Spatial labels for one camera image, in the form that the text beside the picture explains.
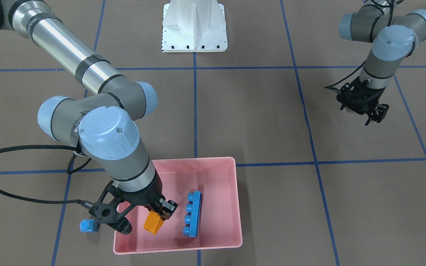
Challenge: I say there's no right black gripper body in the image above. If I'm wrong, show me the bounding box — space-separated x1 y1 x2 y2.
116 174 165 213

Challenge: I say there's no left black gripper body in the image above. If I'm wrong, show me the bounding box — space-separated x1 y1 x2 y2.
337 78 383 115

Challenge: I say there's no orange sloped toy block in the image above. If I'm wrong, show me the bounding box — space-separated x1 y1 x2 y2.
143 211 165 235

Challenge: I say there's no long blue toy block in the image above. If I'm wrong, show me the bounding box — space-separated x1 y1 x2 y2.
183 191 203 238

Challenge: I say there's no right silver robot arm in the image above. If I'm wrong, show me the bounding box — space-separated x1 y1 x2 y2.
0 0 177 225

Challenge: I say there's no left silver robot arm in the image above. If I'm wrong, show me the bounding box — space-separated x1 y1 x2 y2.
329 0 426 125

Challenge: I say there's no pink plastic box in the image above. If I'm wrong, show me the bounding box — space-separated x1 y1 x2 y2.
113 157 243 255

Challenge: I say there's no small blue toy block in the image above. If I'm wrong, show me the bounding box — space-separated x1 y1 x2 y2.
79 219 99 232

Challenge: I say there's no brown paper table cover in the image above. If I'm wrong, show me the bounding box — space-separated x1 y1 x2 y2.
0 0 426 266

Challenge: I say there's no black braided cable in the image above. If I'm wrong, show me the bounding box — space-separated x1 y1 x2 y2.
0 145 95 207

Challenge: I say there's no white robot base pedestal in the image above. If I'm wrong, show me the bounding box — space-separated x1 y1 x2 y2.
161 0 228 53

